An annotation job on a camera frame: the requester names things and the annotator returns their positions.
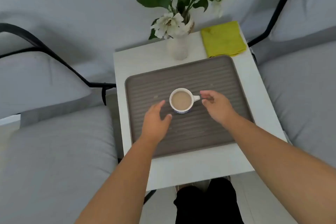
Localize person's left hand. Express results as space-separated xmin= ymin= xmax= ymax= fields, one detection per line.
xmin=140 ymin=100 xmax=173 ymax=146

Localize white blue-patterned cup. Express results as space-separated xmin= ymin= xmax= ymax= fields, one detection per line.
xmin=169 ymin=87 xmax=201 ymax=114

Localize grey ribbed tray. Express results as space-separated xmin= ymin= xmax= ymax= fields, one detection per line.
xmin=124 ymin=55 xmax=256 ymax=159

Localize person's black trousers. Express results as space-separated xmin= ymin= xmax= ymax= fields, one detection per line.
xmin=173 ymin=178 xmax=245 ymax=224

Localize person's right hand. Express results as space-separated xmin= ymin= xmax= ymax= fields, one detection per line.
xmin=199 ymin=90 xmax=238 ymax=127

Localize grey chair back cushion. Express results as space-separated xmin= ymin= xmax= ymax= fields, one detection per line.
xmin=269 ymin=0 xmax=336 ymax=43
xmin=0 ymin=50 xmax=111 ymax=127

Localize yellow cloth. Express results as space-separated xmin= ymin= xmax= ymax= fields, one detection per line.
xmin=200 ymin=20 xmax=248 ymax=58

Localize person's left forearm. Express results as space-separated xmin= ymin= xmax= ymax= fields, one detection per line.
xmin=75 ymin=137 xmax=161 ymax=224

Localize person's right forearm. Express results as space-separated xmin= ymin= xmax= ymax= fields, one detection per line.
xmin=223 ymin=115 xmax=336 ymax=224

